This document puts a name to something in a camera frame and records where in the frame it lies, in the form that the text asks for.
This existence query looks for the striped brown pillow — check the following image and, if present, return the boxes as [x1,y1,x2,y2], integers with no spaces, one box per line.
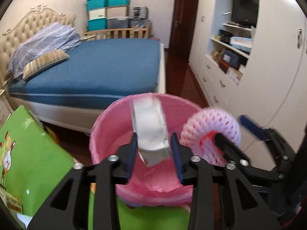
[22,49,70,80]

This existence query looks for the black television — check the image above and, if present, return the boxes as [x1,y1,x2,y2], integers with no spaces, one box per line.
[231,0,259,27]

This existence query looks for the white built-in wardrobe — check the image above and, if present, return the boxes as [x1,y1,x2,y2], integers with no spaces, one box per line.
[189,0,306,150]

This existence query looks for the white paper cup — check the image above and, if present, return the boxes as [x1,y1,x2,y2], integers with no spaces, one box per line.
[130,94,172,167]

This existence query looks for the white storage bin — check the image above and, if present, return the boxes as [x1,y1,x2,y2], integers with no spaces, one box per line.
[88,7,107,20]

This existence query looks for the teal storage bin top right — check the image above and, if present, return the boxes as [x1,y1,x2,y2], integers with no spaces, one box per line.
[106,0,133,7]

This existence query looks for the houndstooth bag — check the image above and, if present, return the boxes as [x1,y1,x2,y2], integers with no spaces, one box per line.
[128,6,149,20]

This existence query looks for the small pink foam fruit net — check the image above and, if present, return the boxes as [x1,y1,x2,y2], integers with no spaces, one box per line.
[180,108,241,167]

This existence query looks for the beige storage bin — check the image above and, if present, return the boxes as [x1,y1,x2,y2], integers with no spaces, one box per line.
[106,5,129,19]

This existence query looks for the teal storage bin top left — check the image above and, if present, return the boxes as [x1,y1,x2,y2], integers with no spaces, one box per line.
[86,0,108,11]

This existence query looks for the dark wood room door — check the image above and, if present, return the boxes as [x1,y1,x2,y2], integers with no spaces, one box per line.
[169,0,198,58]

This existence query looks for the pink lined trash bin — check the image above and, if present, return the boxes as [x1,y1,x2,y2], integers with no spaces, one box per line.
[89,94,200,207]

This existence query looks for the teal storage bin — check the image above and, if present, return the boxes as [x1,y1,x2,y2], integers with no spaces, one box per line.
[86,0,108,11]
[106,0,133,7]
[87,17,107,31]

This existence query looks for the wooden crib rail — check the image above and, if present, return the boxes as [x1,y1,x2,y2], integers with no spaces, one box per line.
[81,23,151,41]

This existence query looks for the grey clear storage bin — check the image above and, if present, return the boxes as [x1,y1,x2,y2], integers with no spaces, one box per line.
[107,17,129,29]

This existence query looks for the beige tufted headboard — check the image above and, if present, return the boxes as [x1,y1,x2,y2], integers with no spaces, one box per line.
[1,5,75,86]

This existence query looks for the teal storage bin lower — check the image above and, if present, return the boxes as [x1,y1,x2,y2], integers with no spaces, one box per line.
[87,17,107,31]

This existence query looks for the blue mattress bed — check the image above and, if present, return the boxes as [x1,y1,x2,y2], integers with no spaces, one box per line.
[8,39,166,133]

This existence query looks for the lavender striped duvet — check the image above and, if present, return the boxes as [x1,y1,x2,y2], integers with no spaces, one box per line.
[8,22,81,80]

